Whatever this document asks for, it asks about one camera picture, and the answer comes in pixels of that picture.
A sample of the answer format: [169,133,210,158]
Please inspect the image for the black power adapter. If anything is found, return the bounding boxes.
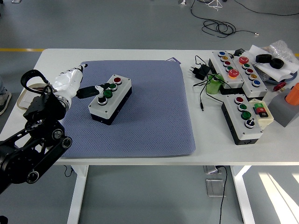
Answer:
[189,64,211,81]

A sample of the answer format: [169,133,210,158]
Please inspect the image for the white oval dish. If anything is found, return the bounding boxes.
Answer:
[16,81,47,110]

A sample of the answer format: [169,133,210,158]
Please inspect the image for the four-button box with selector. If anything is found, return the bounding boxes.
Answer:
[221,94,264,146]

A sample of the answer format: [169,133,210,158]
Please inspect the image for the coiled black floor cable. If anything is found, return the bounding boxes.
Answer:
[189,0,260,38]

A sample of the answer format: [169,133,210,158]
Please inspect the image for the clear bubble wrap bag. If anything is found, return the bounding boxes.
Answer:
[263,40,299,68]

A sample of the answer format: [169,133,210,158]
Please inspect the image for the narrow five-button control box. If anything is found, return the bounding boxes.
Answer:
[208,50,245,95]

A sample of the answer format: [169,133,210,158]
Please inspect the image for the white foam sheet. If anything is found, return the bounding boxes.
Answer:
[247,44,299,82]

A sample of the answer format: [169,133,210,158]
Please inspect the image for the dark brown small item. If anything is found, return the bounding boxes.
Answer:
[29,86,46,94]

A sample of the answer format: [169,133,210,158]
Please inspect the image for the white table leg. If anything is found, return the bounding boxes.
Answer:
[230,165,256,224]
[66,165,89,224]

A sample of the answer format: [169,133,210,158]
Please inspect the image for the long black floor cable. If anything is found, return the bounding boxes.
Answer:
[233,0,299,16]

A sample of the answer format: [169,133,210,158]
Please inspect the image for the four-button control box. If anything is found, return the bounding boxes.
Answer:
[88,74,133,126]

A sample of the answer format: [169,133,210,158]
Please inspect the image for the blue-grey textured mat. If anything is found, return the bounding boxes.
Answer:
[61,60,196,159]

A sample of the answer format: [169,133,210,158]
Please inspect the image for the grey block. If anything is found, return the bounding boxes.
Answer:
[267,87,299,128]

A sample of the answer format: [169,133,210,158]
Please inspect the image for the black hanging power cable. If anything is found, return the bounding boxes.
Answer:
[214,165,228,224]

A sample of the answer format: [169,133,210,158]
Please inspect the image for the short black hanging cable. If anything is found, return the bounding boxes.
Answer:
[63,164,74,177]

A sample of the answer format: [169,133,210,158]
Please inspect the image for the cream small switch box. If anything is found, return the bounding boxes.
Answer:
[249,98,274,130]

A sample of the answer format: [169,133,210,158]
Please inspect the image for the black foam ring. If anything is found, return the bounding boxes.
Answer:
[255,54,273,63]
[270,58,285,70]

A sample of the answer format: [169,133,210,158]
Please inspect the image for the white floor cable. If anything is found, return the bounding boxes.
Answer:
[205,0,225,11]

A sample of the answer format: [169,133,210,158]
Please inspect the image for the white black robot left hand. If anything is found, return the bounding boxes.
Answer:
[50,63,110,105]

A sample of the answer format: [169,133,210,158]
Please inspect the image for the metal floor socket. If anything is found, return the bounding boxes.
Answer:
[205,178,227,198]

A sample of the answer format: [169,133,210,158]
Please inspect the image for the orange cylinder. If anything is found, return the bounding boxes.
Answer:
[285,83,299,105]

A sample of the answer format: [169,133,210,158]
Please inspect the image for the black adapter cord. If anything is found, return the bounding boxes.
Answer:
[192,55,232,112]

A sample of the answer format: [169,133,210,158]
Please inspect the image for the wide five-button control box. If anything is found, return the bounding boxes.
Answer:
[231,52,269,98]

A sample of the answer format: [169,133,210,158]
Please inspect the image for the blue round plate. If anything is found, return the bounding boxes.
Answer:
[266,71,299,84]

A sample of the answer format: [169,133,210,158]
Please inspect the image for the red loose knob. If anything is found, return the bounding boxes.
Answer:
[273,82,287,92]

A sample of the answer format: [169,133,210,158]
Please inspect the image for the white wall switch panel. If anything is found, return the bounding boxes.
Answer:
[21,91,36,109]

